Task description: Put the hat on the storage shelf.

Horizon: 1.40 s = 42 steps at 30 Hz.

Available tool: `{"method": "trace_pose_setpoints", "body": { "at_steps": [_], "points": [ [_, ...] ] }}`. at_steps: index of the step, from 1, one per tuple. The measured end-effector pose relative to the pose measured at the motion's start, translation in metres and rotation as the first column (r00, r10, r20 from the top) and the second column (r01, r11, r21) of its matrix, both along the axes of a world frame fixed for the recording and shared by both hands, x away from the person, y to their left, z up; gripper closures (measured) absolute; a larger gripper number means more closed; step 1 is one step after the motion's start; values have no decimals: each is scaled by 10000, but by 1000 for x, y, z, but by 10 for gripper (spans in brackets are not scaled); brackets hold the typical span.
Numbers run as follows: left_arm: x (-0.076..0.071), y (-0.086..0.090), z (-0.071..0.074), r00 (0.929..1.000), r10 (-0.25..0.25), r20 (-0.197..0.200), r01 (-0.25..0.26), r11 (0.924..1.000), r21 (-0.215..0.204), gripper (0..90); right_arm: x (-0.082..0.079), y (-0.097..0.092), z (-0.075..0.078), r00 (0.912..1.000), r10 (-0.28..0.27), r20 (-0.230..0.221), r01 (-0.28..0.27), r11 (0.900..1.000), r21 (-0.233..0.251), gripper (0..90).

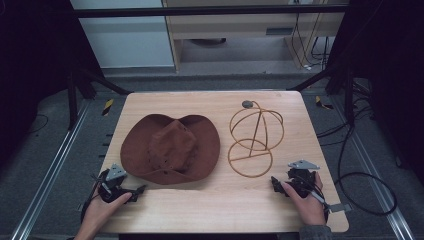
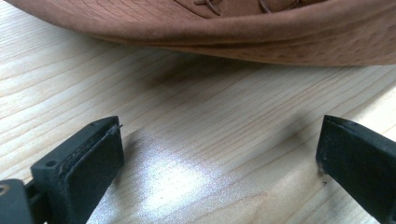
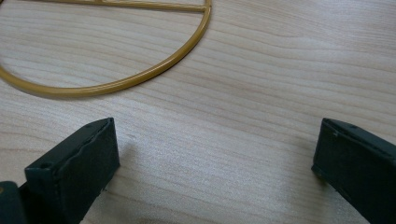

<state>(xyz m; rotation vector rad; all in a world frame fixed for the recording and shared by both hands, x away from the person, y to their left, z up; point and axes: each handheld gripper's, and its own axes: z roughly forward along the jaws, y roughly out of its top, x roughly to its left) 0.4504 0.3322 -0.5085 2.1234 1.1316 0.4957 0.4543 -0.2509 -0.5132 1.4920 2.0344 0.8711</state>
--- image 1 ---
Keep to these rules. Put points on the dark curtain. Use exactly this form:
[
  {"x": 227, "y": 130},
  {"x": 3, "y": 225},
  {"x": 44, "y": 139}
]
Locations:
[
  {"x": 33, "y": 66},
  {"x": 393, "y": 83}
]

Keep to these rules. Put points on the person's right hand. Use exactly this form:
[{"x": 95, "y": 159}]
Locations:
[{"x": 308, "y": 206}]

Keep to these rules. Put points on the person's left hand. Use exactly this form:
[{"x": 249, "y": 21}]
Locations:
[{"x": 101, "y": 210}]

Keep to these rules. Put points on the aluminium floor rail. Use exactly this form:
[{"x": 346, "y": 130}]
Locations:
[
  {"x": 376, "y": 190},
  {"x": 50, "y": 170}
]

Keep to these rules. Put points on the black metal stand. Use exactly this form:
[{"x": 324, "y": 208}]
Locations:
[
  {"x": 72, "y": 100},
  {"x": 349, "y": 96}
]

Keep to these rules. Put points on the light wooden desk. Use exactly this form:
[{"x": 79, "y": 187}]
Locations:
[{"x": 233, "y": 27}]

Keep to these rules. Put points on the brown cowboy hat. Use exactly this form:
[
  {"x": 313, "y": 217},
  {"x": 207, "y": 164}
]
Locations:
[{"x": 173, "y": 146}]

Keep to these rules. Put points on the grey flat tag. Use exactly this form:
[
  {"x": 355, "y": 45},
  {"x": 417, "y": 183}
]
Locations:
[{"x": 340, "y": 208}]

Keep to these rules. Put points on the yellow black tape strip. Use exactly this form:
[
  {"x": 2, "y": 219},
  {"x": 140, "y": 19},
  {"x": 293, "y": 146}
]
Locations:
[
  {"x": 320, "y": 102},
  {"x": 107, "y": 107}
]

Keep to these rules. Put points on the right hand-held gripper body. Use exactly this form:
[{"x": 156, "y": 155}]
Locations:
[{"x": 301, "y": 178}]

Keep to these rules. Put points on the black horizontal frame bar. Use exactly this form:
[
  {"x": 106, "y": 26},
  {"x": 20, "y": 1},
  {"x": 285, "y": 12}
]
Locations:
[{"x": 206, "y": 11}]

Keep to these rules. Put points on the white cabinet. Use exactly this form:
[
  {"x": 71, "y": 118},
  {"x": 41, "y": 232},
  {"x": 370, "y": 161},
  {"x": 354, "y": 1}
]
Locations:
[{"x": 126, "y": 40}]

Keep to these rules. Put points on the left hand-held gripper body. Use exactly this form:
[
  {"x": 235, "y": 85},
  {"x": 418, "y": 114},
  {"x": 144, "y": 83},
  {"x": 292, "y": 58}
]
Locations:
[{"x": 115, "y": 186}]

